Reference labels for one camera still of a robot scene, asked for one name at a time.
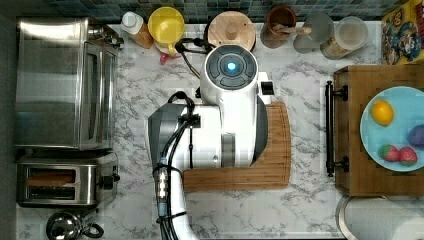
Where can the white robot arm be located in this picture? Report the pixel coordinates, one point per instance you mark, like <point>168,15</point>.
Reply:
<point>228,129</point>

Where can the stainless steel toaster oven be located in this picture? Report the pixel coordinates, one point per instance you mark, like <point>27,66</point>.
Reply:
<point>66,76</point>

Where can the toast slice in toaster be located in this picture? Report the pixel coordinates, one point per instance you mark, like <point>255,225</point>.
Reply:
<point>49,179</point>

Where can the stainless steel slot toaster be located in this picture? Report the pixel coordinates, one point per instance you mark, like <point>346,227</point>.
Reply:
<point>95,179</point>

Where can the bamboo cutting board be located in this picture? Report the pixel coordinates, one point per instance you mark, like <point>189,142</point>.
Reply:
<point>270,171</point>

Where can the pink small object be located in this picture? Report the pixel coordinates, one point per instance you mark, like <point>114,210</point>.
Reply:
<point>164,58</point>

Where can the black canister with wooden lid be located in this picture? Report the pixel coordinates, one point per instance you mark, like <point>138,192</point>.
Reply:
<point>231,27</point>

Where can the yellow mug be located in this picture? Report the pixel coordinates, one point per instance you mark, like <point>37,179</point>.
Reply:
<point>166,25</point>

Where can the brown wooden utensil holder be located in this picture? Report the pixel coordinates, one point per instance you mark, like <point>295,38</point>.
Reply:
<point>272,35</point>

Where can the white cap sauce bottle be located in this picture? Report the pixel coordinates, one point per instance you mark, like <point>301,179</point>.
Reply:
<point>135,26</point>

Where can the translucent plastic cup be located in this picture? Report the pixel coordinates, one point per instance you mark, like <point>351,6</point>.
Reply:
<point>322,29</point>

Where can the clear jar with cereal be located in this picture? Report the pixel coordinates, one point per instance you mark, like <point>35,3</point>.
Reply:
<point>349,34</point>

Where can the yellow lemon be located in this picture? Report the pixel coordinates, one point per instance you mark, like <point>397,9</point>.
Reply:
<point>382,112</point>

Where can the left red strawberry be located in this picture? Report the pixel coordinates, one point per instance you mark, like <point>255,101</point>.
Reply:
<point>389,153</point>

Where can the red strawberry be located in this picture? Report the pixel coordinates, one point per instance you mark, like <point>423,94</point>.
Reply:
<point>407,156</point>
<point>389,153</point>

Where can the steel sink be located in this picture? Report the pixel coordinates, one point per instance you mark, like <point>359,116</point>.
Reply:
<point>380,218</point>

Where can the light blue plate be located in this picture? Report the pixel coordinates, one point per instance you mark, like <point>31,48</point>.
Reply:
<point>407,104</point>

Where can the right red strawberry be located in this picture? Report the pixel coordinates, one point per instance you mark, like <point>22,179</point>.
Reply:
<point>407,156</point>

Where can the purple toy fruit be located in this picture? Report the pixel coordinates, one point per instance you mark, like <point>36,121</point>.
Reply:
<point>416,136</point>

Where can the yellow cereal box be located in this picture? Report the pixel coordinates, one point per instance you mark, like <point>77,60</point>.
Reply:
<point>403,34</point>

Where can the wooden utensil handle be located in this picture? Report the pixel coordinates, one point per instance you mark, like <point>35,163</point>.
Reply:
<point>295,30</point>

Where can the wooden tray with black handle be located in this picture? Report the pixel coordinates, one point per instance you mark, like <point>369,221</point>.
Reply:
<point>347,94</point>

